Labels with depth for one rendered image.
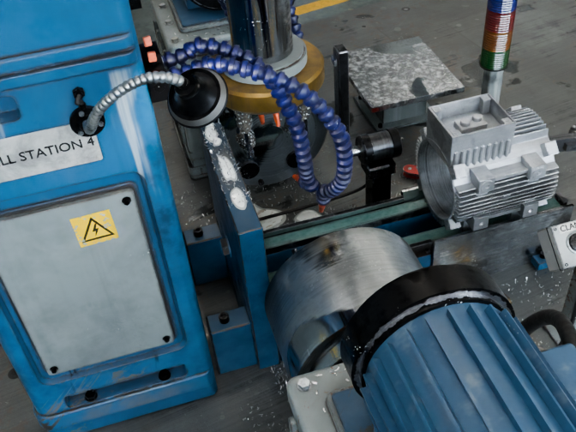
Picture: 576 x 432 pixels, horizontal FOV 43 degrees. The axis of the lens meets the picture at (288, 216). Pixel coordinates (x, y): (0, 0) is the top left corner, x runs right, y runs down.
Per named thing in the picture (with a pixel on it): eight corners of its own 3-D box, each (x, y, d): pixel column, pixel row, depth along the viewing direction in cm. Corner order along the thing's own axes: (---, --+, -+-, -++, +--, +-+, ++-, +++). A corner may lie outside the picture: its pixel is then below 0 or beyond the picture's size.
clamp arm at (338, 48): (338, 168, 144) (334, 53, 127) (333, 159, 146) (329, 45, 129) (355, 164, 144) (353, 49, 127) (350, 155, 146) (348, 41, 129)
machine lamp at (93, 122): (81, 195, 80) (49, 98, 72) (74, 137, 88) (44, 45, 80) (241, 157, 83) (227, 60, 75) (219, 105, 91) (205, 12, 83)
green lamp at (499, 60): (488, 73, 159) (490, 55, 156) (475, 60, 163) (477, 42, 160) (513, 68, 160) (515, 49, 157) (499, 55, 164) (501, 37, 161)
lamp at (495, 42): (490, 55, 156) (492, 36, 153) (477, 42, 160) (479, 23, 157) (515, 49, 157) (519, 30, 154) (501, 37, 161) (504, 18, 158)
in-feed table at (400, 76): (371, 148, 180) (371, 108, 172) (334, 92, 199) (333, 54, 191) (460, 127, 184) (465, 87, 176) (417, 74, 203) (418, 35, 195)
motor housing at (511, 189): (453, 249, 136) (463, 169, 123) (411, 187, 149) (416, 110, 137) (549, 223, 139) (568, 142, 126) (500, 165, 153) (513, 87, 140)
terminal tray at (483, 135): (450, 171, 128) (453, 139, 124) (424, 138, 136) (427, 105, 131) (512, 156, 130) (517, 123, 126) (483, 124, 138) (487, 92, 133)
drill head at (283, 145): (225, 225, 146) (207, 122, 129) (188, 115, 175) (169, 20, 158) (344, 195, 150) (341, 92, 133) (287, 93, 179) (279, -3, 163)
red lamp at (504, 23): (492, 36, 153) (495, 16, 150) (479, 23, 157) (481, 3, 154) (519, 30, 154) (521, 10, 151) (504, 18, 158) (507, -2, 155)
